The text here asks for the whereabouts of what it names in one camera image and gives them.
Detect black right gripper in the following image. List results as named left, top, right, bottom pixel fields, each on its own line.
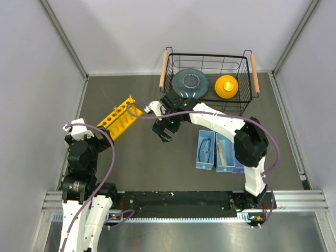
left=152, top=107, right=181, bottom=142

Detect blue safety goggles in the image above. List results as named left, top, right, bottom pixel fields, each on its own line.
left=198, top=138, right=211, bottom=163

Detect wooden test tube holder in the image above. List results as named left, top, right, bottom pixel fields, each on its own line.
left=217, top=139, right=226, bottom=166

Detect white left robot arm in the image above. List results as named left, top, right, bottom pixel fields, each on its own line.
left=58, top=118, right=119, bottom=251

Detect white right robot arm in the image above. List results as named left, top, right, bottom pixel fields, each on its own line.
left=145, top=91, right=269, bottom=209

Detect light blue left bin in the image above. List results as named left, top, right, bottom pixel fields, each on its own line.
left=195, top=130, right=215, bottom=170

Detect light blue bin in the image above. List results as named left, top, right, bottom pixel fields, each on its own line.
left=195, top=130, right=215, bottom=170
left=215, top=133, right=235, bottom=173

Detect blue ceramic plate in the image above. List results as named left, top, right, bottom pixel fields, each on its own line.
left=172, top=68, right=209, bottom=99

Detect yellow test tube rack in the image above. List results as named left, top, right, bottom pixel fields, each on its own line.
left=97, top=98, right=143, bottom=140

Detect light blue middle bin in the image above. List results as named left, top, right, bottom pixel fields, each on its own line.
left=215, top=133, right=235, bottom=173

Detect yellow ribbed bowl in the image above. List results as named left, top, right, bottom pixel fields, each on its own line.
left=214, top=75, right=239, bottom=99

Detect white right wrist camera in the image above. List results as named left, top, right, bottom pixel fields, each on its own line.
left=144, top=101, right=166, bottom=116

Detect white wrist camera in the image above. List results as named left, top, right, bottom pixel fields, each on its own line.
left=62, top=118, right=94, bottom=141
left=144, top=101, right=166, bottom=116

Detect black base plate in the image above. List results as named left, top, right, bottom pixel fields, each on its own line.
left=102, top=191, right=277, bottom=218

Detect black wire basket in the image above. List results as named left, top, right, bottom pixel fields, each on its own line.
left=159, top=47, right=260, bottom=115

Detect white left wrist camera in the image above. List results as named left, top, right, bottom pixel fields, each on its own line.
left=62, top=118, right=94, bottom=141

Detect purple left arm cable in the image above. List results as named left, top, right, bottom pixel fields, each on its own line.
left=62, top=123, right=136, bottom=237

